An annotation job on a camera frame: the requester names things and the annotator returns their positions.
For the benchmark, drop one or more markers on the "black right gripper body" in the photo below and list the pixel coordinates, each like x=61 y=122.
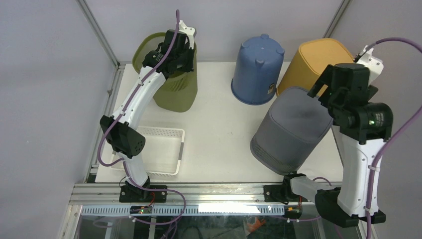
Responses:
x=331 y=96

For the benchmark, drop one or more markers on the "white slotted cable duct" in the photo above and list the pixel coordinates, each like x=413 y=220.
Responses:
x=204 y=209

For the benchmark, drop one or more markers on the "blue plastic bucket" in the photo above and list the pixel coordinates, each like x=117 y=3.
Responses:
x=257 y=70

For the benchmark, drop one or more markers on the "yellow ribbed basket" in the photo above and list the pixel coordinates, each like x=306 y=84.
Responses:
x=310 y=60

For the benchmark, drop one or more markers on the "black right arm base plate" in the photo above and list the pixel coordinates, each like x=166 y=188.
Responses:
x=279 y=193

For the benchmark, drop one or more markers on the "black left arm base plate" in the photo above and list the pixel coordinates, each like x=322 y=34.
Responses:
x=132 y=194

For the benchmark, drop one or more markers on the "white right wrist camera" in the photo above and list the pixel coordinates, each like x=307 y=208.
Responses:
x=374 y=64

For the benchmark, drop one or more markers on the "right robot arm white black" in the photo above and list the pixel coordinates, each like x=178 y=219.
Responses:
x=366 y=127

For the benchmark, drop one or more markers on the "dark grey basket liner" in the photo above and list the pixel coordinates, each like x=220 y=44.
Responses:
x=293 y=126

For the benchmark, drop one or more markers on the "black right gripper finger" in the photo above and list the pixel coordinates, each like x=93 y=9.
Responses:
x=326 y=76
x=315 y=89

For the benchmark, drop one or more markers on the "aluminium frame rail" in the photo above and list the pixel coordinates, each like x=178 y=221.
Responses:
x=195 y=193

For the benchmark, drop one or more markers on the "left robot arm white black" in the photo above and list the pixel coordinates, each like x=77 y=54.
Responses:
x=121 y=142

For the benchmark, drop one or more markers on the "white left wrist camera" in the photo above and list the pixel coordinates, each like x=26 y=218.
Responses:
x=189 y=31

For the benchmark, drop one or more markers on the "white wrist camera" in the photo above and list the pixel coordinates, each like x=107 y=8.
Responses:
x=374 y=64
x=189 y=31

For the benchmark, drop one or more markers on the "olive green ribbed basket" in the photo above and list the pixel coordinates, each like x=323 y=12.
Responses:
x=179 y=91

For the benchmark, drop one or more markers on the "white perforated plastic tray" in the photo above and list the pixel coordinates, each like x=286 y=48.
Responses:
x=163 y=152

